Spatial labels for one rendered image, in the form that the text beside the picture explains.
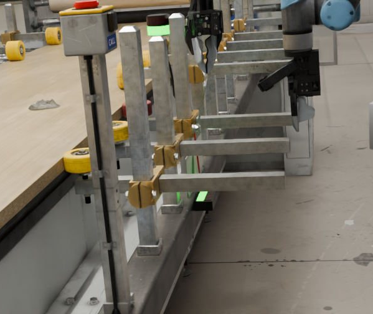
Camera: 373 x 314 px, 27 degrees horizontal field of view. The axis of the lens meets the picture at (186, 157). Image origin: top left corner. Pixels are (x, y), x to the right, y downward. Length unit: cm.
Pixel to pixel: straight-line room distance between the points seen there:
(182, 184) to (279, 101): 292
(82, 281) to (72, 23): 68
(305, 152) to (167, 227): 272
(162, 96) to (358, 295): 149
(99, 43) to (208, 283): 203
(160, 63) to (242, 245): 186
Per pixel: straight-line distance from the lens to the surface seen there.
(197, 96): 227
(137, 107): 152
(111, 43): 125
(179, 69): 200
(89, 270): 178
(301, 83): 201
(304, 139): 440
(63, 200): 172
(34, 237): 156
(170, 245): 165
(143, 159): 154
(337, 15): 183
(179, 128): 201
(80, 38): 123
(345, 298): 300
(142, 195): 154
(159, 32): 199
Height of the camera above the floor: 131
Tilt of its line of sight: 15 degrees down
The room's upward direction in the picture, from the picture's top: 5 degrees counter-clockwise
